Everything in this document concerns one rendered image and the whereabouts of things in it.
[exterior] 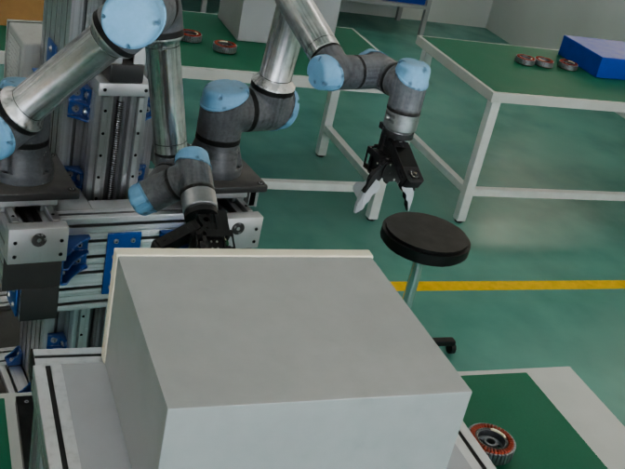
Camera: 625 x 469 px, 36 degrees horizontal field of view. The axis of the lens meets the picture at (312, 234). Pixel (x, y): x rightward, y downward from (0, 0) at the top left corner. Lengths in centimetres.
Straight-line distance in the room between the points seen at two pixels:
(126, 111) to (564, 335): 253
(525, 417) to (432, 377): 105
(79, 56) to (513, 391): 131
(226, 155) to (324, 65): 52
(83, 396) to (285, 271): 37
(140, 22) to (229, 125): 57
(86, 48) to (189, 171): 32
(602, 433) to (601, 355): 193
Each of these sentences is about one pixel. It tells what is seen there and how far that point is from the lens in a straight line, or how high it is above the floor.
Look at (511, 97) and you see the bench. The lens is 490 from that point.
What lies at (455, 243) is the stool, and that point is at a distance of 357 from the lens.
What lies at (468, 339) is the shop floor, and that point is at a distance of 412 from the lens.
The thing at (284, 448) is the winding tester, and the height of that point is 124.
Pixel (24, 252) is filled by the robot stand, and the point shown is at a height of 93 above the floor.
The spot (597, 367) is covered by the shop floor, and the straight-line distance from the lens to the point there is 426.
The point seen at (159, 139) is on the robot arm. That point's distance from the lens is 217.
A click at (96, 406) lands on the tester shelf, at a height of 111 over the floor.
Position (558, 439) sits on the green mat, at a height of 75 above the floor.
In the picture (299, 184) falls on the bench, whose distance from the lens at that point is 465.
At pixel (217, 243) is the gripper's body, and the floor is 113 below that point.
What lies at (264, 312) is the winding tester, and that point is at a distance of 140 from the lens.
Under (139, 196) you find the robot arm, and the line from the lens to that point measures 210.
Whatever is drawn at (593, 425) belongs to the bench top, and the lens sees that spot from 246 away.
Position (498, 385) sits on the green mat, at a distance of 247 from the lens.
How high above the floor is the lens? 205
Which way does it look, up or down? 26 degrees down
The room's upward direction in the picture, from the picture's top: 13 degrees clockwise
